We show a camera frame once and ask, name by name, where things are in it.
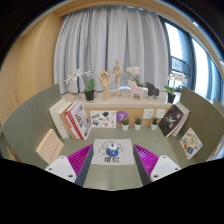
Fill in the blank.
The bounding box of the brown book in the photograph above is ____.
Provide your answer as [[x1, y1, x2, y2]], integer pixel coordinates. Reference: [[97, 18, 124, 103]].
[[59, 101, 81, 140]]

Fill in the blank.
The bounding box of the colourful sticker sheet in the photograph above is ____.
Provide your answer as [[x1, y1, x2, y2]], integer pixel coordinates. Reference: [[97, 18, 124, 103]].
[[179, 126, 204, 160]]

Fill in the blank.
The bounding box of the light wooden desk shelf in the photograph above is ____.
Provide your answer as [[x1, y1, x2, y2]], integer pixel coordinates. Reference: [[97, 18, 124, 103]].
[[60, 88, 174, 128]]

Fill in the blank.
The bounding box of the wooden artist mannequin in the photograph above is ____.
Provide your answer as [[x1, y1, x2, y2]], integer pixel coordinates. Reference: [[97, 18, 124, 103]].
[[111, 59, 128, 98]]

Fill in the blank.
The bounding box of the beige card with red text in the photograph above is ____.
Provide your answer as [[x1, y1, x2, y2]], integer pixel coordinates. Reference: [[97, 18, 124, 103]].
[[35, 128, 65, 165]]

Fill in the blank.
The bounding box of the wooden hand model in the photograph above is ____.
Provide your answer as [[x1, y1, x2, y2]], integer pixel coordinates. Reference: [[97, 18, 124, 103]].
[[98, 69, 112, 101]]

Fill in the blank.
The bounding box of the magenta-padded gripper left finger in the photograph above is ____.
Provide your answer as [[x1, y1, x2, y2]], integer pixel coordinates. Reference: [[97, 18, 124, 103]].
[[44, 143, 95, 187]]

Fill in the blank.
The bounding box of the grey pleated curtain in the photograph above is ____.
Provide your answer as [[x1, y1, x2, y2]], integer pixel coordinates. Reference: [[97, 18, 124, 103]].
[[53, 4, 170, 96]]

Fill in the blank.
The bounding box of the red-edged photo magazine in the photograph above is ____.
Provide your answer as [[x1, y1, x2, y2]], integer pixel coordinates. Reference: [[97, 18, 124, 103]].
[[65, 101, 93, 141]]

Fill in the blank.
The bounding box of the white wall socket plate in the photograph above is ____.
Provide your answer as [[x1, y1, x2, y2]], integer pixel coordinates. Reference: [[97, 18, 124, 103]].
[[155, 108, 167, 119], [142, 108, 155, 120]]

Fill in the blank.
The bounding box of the dark wooden horse figure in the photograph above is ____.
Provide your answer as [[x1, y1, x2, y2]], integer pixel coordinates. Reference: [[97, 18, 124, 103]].
[[145, 82, 161, 100]]

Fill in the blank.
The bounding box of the white mouse pad with doodle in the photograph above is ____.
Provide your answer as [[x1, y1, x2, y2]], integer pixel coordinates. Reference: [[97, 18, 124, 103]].
[[91, 138, 136, 166]]

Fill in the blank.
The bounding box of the white orchid in black pot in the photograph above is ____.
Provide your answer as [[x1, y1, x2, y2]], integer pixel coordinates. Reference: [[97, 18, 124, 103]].
[[126, 65, 148, 88], [64, 68, 96, 102], [162, 72, 188, 104]]

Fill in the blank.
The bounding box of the thick white book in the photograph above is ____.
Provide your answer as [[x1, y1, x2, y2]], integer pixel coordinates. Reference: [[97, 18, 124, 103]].
[[48, 98, 73, 140]]

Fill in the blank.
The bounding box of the pink wooden horse figure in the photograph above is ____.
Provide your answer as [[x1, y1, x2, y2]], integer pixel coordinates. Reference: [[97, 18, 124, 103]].
[[126, 79, 149, 101]]

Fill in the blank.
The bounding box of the purple round number sticker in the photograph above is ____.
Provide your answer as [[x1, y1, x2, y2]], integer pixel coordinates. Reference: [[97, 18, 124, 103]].
[[115, 110, 130, 125]]

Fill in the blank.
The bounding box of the white sheet of cartoon stickers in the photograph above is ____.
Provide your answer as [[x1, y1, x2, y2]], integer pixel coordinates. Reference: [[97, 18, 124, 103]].
[[89, 110, 118, 129]]

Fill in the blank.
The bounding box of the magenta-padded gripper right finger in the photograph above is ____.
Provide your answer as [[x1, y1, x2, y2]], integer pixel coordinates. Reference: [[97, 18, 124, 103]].
[[133, 143, 183, 186]]

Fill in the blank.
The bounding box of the black book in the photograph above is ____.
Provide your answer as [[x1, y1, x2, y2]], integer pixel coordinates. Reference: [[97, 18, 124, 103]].
[[157, 104, 186, 138]]

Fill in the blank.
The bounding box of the small succulent in white pot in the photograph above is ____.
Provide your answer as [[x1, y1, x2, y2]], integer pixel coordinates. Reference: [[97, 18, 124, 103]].
[[150, 116, 159, 131], [120, 117, 131, 132], [133, 117, 143, 131]]

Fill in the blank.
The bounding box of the white and blue computer mouse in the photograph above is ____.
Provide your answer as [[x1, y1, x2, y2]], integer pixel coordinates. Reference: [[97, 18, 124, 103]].
[[106, 142, 120, 158]]

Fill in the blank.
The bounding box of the dark-framed window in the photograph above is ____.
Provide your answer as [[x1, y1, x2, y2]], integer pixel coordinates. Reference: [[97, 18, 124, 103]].
[[159, 16, 224, 104]]

